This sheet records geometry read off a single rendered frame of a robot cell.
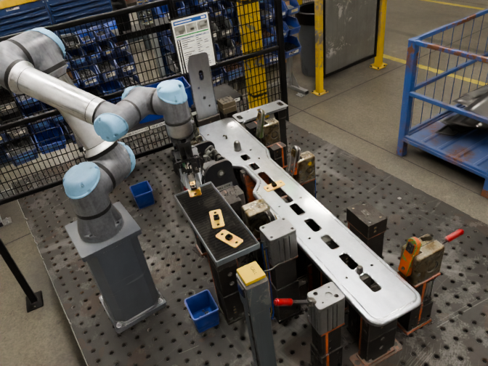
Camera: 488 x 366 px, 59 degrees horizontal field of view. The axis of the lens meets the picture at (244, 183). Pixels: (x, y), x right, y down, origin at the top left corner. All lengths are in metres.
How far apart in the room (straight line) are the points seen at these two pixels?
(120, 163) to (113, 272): 0.38
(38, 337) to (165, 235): 1.15
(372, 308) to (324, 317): 0.14
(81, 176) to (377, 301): 0.95
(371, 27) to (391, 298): 4.10
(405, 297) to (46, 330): 2.14
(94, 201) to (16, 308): 1.78
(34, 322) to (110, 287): 1.42
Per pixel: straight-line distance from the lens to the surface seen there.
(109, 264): 1.55
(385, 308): 1.31
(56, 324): 2.90
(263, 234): 1.36
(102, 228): 1.49
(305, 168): 1.82
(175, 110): 1.21
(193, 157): 1.27
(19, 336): 2.97
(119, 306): 1.68
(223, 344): 1.62
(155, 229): 2.12
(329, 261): 1.42
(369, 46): 5.22
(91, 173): 1.42
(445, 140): 3.70
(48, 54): 1.46
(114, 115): 1.17
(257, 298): 1.22
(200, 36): 2.48
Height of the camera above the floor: 2.03
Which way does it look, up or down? 36 degrees down
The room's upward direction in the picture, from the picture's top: 8 degrees counter-clockwise
